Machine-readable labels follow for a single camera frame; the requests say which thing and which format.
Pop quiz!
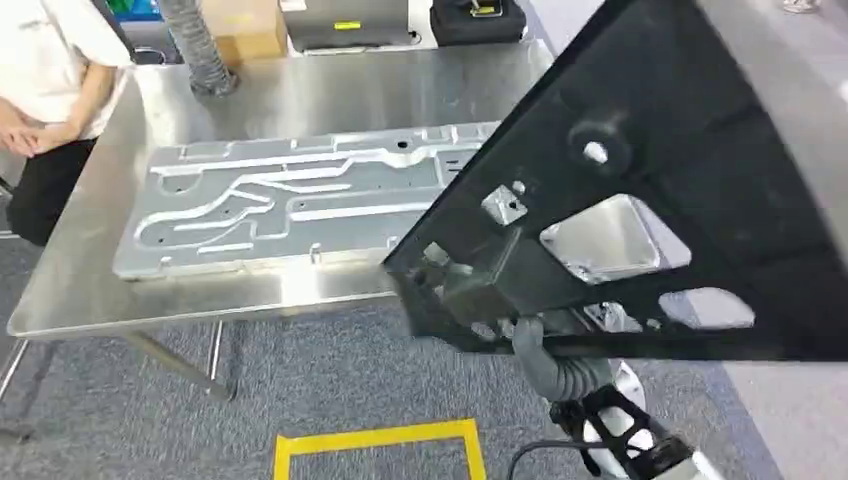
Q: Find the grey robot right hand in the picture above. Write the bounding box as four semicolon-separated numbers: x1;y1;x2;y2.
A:
511;317;615;403

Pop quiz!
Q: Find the person's right hand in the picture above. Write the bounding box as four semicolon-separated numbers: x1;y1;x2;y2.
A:
0;97;34;158

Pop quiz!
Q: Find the person's left hand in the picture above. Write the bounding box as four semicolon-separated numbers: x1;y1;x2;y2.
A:
15;123;69;159

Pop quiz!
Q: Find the black plastic plate frame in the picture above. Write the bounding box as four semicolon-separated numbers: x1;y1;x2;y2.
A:
382;0;848;365

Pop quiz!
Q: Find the person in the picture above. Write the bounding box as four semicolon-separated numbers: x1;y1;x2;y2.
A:
0;0;134;248

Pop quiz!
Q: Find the yellow floor tape square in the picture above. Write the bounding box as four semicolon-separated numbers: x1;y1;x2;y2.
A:
272;417;489;480

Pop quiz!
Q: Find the cardboard box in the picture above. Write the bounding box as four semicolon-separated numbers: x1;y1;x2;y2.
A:
197;0;290;68

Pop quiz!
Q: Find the large stamped metal panel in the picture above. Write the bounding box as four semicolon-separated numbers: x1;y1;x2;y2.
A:
111;120;503;284

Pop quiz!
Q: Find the steel table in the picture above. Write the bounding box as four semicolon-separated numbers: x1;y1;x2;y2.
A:
5;38;556;403

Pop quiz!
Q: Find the grey equipment case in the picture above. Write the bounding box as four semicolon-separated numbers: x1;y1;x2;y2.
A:
278;0;440;57

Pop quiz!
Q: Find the black bag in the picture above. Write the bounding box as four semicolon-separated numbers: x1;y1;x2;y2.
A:
428;0;529;48

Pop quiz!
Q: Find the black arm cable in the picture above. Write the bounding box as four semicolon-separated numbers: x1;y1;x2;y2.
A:
506;438;657;480

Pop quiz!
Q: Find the grey ribbed hose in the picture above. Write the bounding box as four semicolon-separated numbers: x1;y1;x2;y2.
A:
156;0;241;100

